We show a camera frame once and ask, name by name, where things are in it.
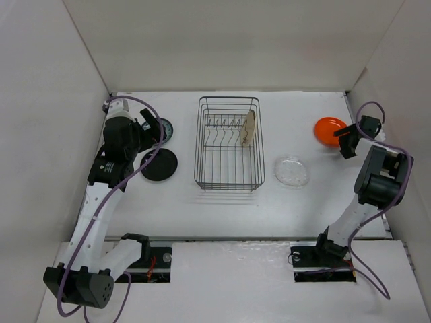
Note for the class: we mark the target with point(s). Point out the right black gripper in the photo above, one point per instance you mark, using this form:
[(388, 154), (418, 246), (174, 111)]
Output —
[(345, 150)]

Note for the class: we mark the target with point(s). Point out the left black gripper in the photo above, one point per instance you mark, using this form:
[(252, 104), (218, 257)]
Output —
[(147, 139)]

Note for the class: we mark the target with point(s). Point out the orange plate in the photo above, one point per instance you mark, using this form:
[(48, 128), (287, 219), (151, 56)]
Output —
[(324, 130)]

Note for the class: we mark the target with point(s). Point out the clear glass plate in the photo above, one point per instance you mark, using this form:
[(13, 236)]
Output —
[(291, 171)]

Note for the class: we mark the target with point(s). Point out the cream patterned plate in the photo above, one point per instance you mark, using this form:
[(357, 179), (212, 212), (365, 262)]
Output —
[(248, 129)]

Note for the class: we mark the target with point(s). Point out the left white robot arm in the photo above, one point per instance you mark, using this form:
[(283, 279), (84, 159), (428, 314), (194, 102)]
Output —
[(84, 276)]

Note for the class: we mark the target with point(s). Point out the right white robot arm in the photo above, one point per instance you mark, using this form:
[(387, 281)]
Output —
[(380, 185)]

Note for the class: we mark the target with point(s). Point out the blue floral plate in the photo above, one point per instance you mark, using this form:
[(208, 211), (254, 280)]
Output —
[(168, 129)]

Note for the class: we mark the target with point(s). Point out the black plate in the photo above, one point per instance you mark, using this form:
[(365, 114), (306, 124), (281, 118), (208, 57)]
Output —
[(160, 166)]

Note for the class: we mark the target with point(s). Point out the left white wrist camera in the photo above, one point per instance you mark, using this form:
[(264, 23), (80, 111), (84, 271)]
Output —
[(117, 107)]

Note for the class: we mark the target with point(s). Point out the dark wire dish rack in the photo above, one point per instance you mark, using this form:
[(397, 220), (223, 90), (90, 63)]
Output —
[(221, 162)]

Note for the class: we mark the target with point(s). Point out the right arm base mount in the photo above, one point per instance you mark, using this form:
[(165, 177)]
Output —
[(313, 266)]

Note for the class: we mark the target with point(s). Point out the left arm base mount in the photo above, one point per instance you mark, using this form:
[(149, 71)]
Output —
[(157, 269)]

